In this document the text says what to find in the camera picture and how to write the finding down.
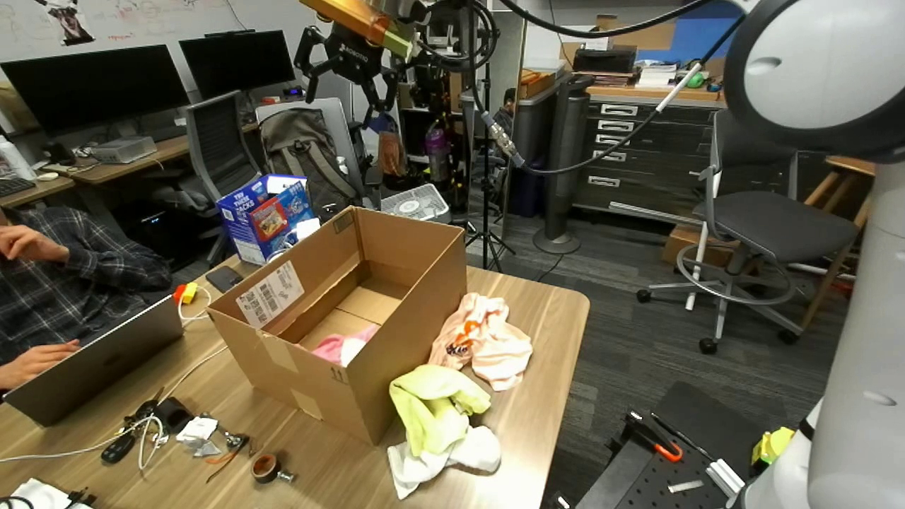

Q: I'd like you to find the person in plaid shirt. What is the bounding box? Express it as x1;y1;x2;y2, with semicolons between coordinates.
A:
0;202;177;394

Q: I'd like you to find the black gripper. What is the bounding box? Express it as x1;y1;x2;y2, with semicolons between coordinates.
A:
292;24;404;124

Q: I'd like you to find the white paper slip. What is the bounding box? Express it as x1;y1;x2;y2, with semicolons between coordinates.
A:
172;417;220;446

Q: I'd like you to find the metal shelf rack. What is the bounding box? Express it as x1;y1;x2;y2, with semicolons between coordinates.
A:
381;0;476;213

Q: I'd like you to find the clear plastic bag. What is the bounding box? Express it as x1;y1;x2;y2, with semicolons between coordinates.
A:
193;428;252;462

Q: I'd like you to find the brown tape roll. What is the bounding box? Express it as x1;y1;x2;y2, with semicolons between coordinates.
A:
252;453;296;486

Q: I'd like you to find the wooden stool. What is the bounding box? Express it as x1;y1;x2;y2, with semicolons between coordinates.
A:
801;152;886;335

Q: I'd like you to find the grey framed mesh chair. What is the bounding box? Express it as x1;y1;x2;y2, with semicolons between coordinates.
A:
180;90;265;203

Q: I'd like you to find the brown cardboard box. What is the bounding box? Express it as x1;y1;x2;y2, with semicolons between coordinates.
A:
206;207;473;446

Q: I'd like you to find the blue product box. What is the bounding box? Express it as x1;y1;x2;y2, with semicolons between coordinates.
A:
217;174;322;270

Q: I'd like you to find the person left hand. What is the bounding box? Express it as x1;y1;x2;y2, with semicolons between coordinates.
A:
0;223;73;267

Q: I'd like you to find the black tripod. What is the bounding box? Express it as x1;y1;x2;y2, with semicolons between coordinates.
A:
464;0;517;274

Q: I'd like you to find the pale green cloth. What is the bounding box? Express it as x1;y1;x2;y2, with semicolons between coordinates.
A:
337;326;378;369

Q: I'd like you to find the white cloth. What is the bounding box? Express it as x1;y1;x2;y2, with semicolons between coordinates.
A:
384;421;505;504

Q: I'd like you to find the blue panel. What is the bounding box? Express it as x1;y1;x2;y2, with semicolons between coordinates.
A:
674;0;747;65

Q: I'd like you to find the yellow cloth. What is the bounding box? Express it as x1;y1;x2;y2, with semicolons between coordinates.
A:
387;364;496;462

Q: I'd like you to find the orange handled tool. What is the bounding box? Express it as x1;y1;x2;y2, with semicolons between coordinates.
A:
624;407;688;468

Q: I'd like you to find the magazine paper stack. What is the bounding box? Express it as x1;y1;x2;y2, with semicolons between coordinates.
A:
0;475;97;509

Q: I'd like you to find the black phone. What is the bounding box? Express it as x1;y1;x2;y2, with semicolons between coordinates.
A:
206;267;247;295

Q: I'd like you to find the black computer monitor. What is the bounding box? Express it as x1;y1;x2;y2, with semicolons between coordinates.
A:
177;28;296;103
0;43;193;137

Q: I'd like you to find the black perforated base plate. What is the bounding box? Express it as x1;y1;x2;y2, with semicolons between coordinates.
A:
575;379;757;509

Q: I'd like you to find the small cardboard box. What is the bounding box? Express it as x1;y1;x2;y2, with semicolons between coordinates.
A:
658;220;747;271

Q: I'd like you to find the silver laptop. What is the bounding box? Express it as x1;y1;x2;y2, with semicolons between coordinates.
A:
2;295;186;431

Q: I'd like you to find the flat cardboard carton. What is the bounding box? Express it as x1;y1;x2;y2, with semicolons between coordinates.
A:
563;12;681;53

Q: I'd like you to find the dog picture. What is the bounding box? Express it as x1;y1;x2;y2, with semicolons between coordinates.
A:
37;0;97;49

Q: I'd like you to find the black remote control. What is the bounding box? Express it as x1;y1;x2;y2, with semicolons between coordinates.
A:
98;428;148;463

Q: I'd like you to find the black pouch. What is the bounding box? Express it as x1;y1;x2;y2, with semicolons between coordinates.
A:
138;394;194;437

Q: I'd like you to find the wooden wall desk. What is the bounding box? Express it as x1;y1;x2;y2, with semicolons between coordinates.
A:
0;137;194;213

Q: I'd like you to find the grey round trash can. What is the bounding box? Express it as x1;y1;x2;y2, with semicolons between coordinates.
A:
505;87;554;220

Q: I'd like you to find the yellow green tape patch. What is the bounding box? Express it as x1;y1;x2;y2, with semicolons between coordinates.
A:
749;425;801;469

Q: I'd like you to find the silver metal bracket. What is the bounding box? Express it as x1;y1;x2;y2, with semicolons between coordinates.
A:
662;456;747;502

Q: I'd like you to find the black drafting chair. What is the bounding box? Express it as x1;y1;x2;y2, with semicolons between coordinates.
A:
634;108;858;357

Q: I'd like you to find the person right hand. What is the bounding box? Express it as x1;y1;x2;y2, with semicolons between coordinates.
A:
0;339;84;391

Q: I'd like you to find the white charging cable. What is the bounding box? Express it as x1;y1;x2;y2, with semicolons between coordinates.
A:
0;301;210;469

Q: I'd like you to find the tall dark grey cylinder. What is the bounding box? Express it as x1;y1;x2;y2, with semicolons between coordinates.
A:
535;75;600;254

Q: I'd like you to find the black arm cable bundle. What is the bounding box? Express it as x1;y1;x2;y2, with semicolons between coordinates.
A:
470;0;757;181

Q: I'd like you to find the peach cloth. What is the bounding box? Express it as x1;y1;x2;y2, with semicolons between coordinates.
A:
431;292;538;394

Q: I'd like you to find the white plastic bin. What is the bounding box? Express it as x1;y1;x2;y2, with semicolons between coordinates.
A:
378;181;453;227

